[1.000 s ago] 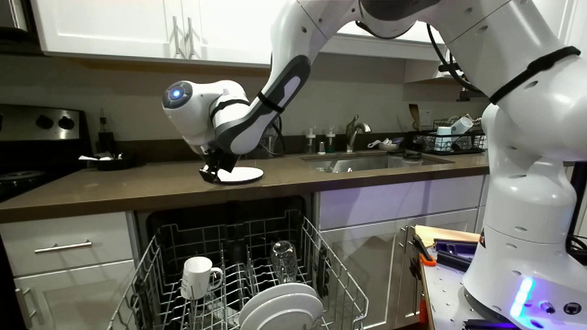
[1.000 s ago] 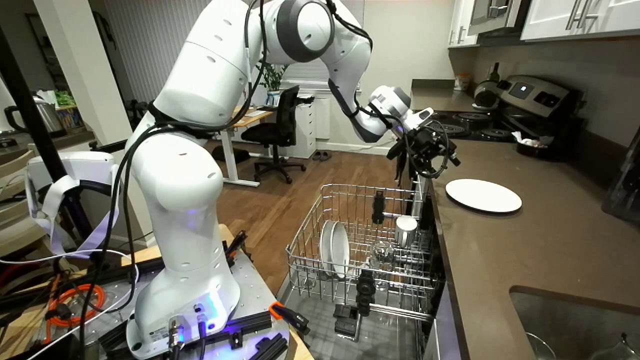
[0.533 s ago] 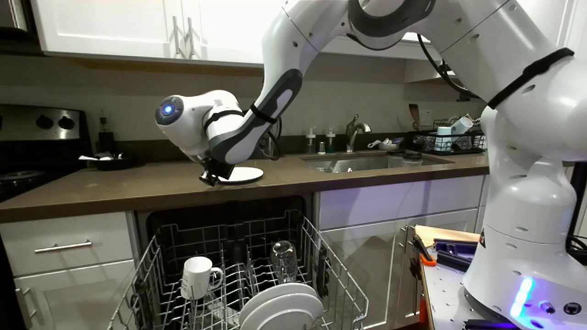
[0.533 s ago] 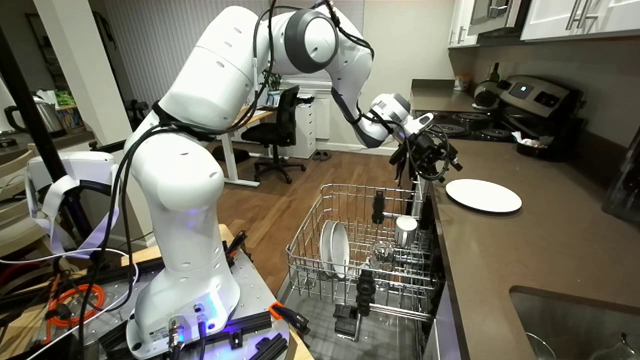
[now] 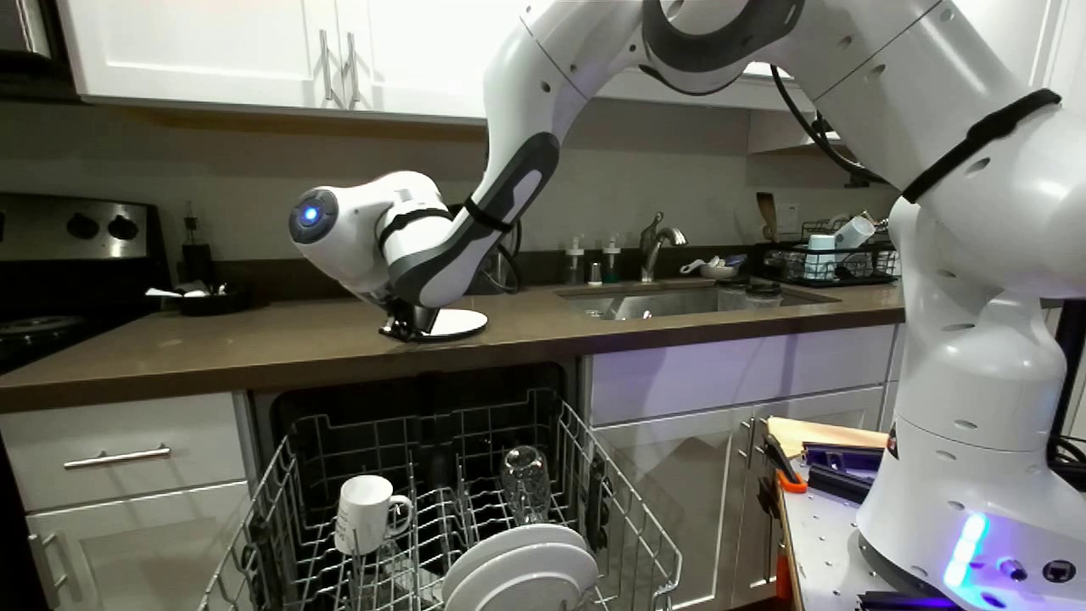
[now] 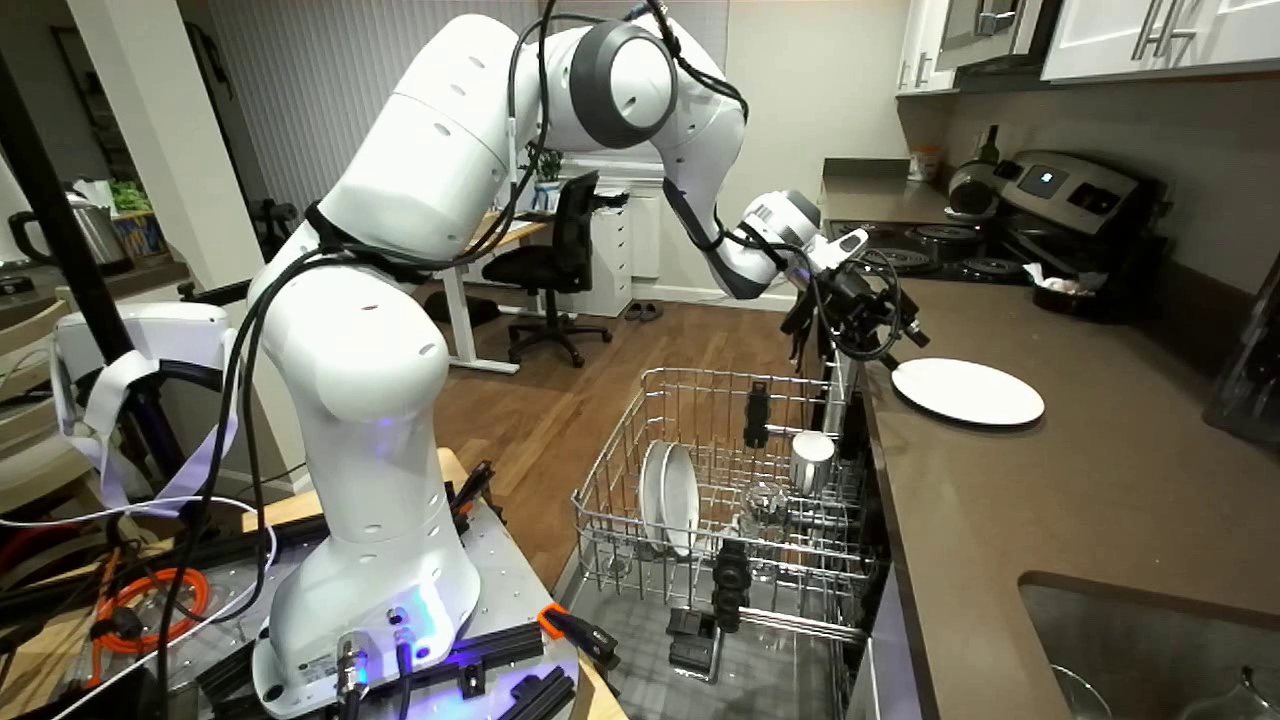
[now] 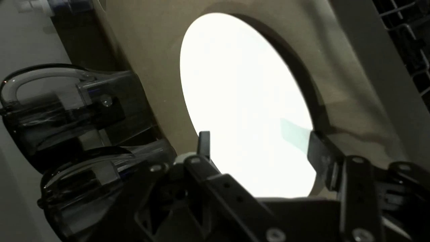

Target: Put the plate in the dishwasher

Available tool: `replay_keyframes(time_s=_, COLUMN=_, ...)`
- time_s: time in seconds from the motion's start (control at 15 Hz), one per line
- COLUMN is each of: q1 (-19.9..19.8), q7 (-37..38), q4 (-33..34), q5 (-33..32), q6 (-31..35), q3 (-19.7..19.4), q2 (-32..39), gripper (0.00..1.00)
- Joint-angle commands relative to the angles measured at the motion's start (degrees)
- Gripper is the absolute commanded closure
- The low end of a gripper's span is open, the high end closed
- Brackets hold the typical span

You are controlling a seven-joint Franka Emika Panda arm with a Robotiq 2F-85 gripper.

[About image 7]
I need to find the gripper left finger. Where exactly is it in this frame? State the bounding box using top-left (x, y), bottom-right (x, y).
top-left (101, 131), bottom-right (289, 242)

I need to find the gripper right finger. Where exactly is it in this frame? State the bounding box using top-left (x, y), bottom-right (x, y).
top-left (307, 130), bottom-right (430, 242)

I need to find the white round plate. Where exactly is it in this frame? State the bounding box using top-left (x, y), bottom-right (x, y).
top-left (179, 12), bottom-right (318, 199)

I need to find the dishwasher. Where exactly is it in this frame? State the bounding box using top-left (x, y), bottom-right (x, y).
top-left (329, 0), bottom-right (430, 170)

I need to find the dishwasher rack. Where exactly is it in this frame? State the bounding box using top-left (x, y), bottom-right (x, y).
top-left (371, 0), bottom-right (430, 112)

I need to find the clear glass pitcher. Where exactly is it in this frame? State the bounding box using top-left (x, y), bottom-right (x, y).
top-left (37, 139), bottom-right (177, 242)
top-left (0, 63), bottom-right (159, 174)

